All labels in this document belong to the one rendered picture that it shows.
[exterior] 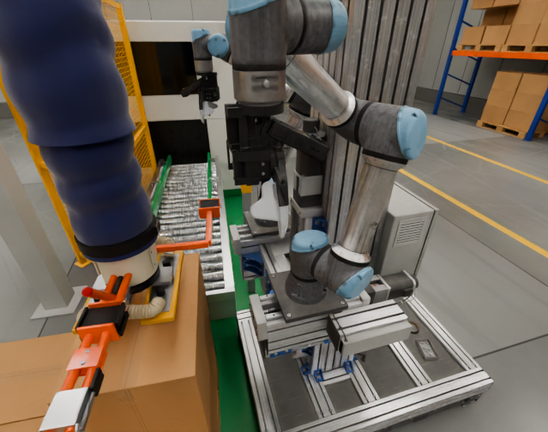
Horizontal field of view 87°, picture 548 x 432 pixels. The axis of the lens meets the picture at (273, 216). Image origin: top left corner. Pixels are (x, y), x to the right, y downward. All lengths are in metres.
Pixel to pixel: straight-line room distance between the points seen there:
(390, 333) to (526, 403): 1.44
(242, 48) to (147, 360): 0.92
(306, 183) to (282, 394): 1.15
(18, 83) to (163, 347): 0.80
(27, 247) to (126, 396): 1.68
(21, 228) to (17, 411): 1.19
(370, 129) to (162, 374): 0.91
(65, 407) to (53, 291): 2.06
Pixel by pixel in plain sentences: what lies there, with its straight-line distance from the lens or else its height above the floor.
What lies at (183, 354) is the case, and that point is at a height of 0.94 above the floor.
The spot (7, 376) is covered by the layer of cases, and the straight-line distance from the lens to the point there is 1.85.
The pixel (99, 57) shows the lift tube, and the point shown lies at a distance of 0.80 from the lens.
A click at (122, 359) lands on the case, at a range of 1.12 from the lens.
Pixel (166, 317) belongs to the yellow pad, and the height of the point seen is 1.07.
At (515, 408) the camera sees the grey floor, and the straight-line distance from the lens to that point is 2.42.
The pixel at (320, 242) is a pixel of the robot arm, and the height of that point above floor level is 1.27.
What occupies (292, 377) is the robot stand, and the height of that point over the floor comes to 0.21.
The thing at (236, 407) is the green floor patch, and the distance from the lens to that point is 2.00.
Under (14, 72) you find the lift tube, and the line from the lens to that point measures 0.82.
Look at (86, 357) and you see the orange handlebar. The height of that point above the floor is 1.20.
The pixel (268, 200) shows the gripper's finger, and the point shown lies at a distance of 0.45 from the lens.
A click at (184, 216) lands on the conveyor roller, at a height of 0.53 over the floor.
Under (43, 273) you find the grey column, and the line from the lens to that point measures 2.69.
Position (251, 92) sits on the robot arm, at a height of 1.74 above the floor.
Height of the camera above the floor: 1.80
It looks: 31 degrees down
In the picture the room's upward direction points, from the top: straight up
